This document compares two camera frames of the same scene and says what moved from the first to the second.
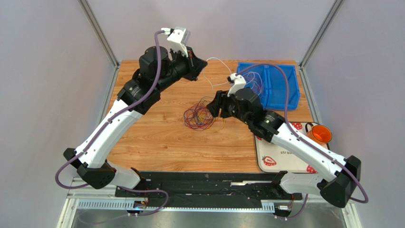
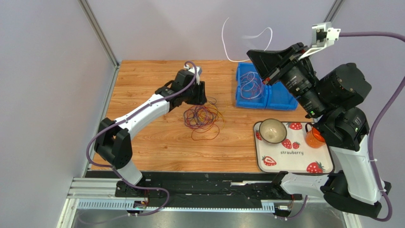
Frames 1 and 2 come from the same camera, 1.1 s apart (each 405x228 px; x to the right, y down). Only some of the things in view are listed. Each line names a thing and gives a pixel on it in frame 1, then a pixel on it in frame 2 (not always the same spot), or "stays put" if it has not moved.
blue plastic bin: x=270 y=82 stays put
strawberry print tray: x=272 y=157 stays put
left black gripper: x=194 y=65 to x=200 y=98
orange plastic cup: x=319 y=133 stays put
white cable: x=204 y=67 to x=245 y=37
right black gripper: x=223 y=105 to x=277 y=67
